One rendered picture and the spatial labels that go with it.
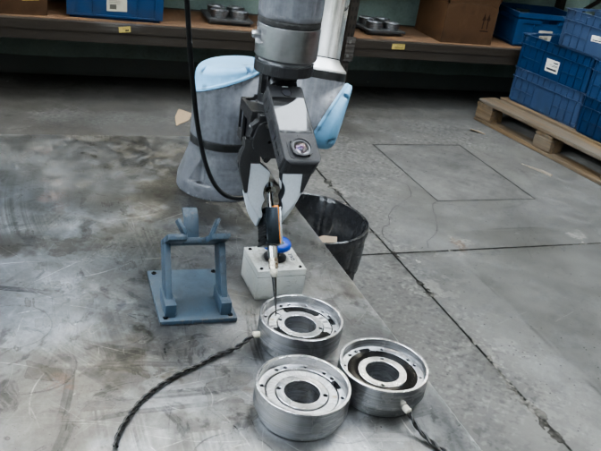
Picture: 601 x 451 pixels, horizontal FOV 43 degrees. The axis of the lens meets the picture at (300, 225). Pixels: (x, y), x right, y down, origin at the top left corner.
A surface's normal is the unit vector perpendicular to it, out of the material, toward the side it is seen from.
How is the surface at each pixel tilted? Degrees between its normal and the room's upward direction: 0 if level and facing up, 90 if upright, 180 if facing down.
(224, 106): 90
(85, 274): 0
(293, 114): 32
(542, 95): 90
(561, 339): 0
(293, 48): 90
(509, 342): 0
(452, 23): 90
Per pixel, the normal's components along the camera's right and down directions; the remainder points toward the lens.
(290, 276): 0.33, 0.45
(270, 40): -0.51, 0.31
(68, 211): 0.14, -0.89
